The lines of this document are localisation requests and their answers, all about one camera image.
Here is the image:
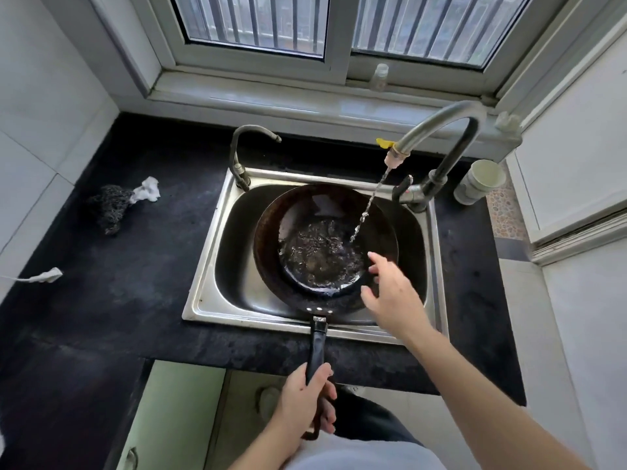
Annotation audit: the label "grey steel wool scrubber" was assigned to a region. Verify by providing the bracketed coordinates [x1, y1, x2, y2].
[87, 185, 136, 237]

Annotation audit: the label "person's dark trousers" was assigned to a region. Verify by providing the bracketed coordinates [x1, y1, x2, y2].
[317, 385, 423, 447]

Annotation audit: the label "white framed sliding window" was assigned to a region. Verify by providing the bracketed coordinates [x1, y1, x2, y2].
[88, 0, 627, 110]

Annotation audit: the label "person's right hand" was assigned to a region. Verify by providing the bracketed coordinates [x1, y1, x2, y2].
[360, 252, 435, 341]

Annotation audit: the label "black wok with handle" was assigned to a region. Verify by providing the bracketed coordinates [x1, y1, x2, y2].
[252, 183, 400, 440]

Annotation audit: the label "person's white slipper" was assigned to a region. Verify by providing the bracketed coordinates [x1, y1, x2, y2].
[257, 385, 283, 422]

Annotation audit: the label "person's white shirt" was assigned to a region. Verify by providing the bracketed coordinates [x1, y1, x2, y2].
[293, 431, 449, 470]

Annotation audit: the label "small clear bottle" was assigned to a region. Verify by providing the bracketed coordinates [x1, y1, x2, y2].
[369, 63, 391, 91]

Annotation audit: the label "white plastic pipe cup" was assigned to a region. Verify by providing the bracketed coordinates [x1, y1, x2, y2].
[453, 160, 507, 206]

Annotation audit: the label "small curved steel faucet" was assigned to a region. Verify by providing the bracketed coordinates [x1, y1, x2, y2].
[230, 124, 283, 192]

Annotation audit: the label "white sliding door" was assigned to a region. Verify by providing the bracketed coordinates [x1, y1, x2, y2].
[505, 31, 627, 266]

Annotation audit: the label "person's left hand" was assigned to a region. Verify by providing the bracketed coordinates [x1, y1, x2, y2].
[271, 362, 339, 442]

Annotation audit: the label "large curved steel faucet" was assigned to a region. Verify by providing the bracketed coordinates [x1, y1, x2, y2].
[376, 100, 484, 214]

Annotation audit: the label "person's right forearm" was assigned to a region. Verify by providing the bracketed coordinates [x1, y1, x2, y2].
[405, 321, 602, 470]

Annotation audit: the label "white cable with plug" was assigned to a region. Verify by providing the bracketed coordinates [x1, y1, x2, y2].
[0, 267, 64, 285]

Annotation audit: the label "stainless steel sink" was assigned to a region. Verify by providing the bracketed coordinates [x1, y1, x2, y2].
[182, 167, 450, 346]

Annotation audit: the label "green cabinet door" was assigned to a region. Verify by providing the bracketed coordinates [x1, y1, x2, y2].
[117, 359, 227, 470]

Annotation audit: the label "crumpled white cloth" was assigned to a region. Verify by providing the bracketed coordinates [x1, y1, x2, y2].
[131, 176, 162, 203]

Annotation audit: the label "person's left forearm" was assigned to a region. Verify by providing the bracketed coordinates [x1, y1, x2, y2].
[227, 425, 316, 470]

